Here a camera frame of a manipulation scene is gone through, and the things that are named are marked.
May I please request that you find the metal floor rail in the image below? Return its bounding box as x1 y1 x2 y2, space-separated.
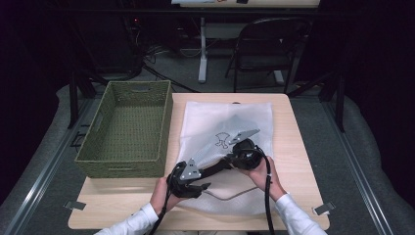
321 97 394 235
3 97 96 235

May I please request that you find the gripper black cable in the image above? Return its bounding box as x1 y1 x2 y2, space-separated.
249 147 276 235
148 163 180 235

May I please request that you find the black metal stand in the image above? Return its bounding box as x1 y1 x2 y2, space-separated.
287 70 346 133
67 70 99 129

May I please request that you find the green woven basket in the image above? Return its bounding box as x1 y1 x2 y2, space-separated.
73 79 174 179

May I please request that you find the metal table clip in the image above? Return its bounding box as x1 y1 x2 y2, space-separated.
64 200 87 211
312 201 337 216

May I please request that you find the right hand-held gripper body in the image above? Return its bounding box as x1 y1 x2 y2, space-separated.
228 128 263 170

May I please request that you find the white mesh laundry bag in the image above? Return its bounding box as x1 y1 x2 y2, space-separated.
174 101 275 216

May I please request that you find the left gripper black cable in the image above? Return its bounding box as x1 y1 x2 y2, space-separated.
148 163 180 235

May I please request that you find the person's left hand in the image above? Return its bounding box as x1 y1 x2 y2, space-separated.
149 176 184 216

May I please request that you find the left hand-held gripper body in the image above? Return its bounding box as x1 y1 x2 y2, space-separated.
166 158 203 199

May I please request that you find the white desk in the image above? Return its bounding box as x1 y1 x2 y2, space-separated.
170 0 322 86

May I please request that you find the black floor cable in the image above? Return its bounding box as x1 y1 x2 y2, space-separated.
141 63 200 94

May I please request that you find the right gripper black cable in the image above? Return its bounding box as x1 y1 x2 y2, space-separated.
249 147 276 235

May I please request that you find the person's right hand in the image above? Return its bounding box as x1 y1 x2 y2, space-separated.
243 156 288 203

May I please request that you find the black folding chair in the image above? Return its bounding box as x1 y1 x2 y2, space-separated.
224 17 311 94

